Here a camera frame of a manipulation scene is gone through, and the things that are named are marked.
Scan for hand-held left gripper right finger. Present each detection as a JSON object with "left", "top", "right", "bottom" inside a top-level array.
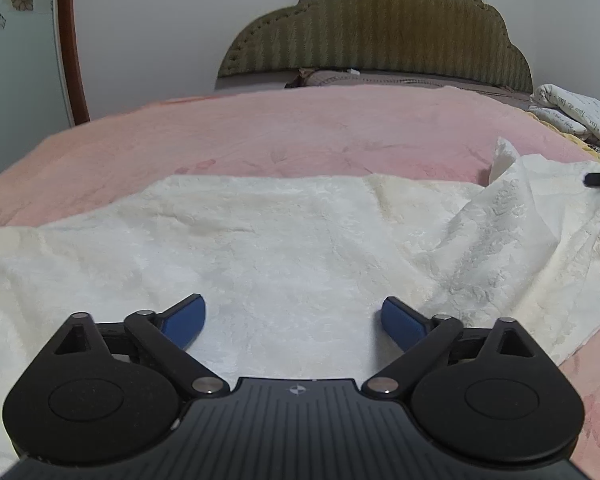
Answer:
[{"left": 362, "top": 296, "right": 536, "bottom": 402}]

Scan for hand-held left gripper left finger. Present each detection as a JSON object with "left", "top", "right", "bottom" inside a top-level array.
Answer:
[{"left": 55, "top": 294, "right": 231, "bottom": 402}]

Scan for white textured pants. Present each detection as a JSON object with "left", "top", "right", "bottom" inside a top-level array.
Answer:
[{"left": 0, "top": 137, "right": 600, "bottom": 476}]

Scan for yellow cloth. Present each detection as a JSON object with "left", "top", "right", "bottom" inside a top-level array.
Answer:
[{"left": 565, "top": 132, "right": 600, "bottom": 163}]

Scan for white printed folded quilt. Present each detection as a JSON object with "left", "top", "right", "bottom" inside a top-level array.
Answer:
[{"left": 527, "top": 82, "right": 600, "bottom": 143}]

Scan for pink floral blanket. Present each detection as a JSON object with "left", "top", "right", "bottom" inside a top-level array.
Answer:
[{"left": 0, "top": 82, "right": 600, "bottom": 480}]

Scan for brown pillow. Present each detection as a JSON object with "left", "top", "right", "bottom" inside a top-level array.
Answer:
[{"left": 284, "top": 67, "right": 531, "bottom": 98}]

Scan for olive padded headboard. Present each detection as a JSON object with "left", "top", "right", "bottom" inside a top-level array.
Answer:
[{"left": 216, "top": 0, "right": 533, "bottom": 95}]

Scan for white wardrobe with flower stickers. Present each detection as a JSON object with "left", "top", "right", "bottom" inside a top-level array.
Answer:
[{"left": 0, "top": 0, "right": 76, "bottom": 191}]

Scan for brown wooden door frame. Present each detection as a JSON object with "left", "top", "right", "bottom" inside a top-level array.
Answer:
[{"left": 55, "top": 0, "right": 91, "bottom": 127}]

